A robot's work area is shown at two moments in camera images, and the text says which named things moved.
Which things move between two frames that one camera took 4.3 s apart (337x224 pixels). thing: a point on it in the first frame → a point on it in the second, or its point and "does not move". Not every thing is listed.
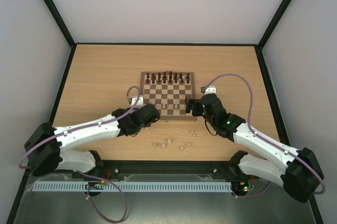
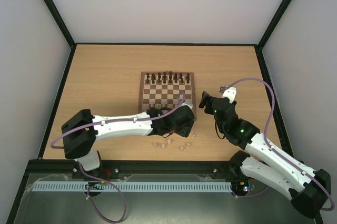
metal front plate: x=244 y=204 does not move
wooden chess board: x=167 y=91 does not move
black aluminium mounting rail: x=114 y=169 does not move
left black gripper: x=147 y=125 → x=185 y=131
